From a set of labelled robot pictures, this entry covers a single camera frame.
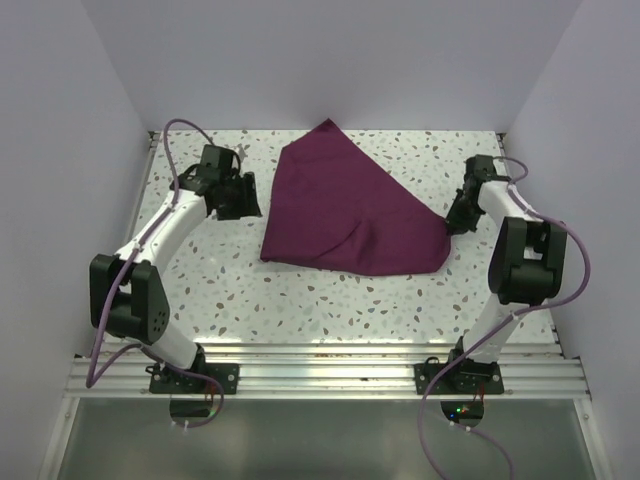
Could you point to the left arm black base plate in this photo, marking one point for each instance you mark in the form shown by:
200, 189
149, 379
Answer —
214, 378

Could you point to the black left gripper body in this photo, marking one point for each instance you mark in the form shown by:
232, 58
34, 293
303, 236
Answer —
229, 210

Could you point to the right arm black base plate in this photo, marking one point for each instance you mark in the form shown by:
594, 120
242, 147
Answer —
467, 378

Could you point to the purple cloth mat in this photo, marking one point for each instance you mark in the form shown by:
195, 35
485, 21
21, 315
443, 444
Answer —
334, 208

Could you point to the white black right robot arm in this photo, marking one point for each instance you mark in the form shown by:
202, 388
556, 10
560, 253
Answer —
525, 270

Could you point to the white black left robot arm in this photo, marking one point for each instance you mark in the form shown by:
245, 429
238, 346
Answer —
127, 296

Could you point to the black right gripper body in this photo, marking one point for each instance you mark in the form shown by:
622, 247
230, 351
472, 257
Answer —
463, 214

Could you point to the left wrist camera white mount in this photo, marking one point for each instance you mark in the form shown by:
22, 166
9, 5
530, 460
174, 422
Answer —
241, 152

